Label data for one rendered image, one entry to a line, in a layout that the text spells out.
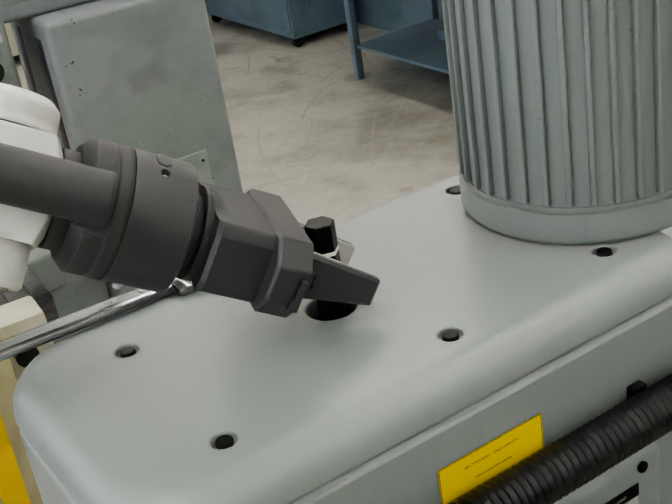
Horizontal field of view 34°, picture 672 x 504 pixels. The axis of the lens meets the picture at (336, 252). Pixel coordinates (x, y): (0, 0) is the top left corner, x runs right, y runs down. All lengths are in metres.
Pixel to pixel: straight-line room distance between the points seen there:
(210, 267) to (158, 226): 0.04
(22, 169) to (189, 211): 0.11
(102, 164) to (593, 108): 0.34
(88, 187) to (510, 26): 0.31
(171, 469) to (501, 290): 0.27
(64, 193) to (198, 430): 0.17
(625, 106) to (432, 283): 0.18
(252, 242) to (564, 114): 0.24
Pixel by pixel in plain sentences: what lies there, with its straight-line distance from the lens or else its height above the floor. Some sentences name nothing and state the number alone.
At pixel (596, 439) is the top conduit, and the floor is 1.80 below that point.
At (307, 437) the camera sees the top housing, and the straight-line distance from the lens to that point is 0.68.
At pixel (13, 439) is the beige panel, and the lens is 2.77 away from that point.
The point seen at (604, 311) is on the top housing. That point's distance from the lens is 0.79.
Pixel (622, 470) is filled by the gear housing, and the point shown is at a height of 1.72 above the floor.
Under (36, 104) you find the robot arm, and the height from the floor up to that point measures 2.08.
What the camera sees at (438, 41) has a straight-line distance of 7.16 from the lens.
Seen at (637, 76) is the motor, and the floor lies 2.02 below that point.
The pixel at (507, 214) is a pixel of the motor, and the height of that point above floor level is 1.91.
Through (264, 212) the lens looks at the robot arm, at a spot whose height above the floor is 1.98.
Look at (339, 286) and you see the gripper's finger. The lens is 0.75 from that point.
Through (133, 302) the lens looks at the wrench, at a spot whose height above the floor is 1.90.
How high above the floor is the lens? 2.28
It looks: 27 degrees down
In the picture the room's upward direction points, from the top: 9 degrees counter-clockwise
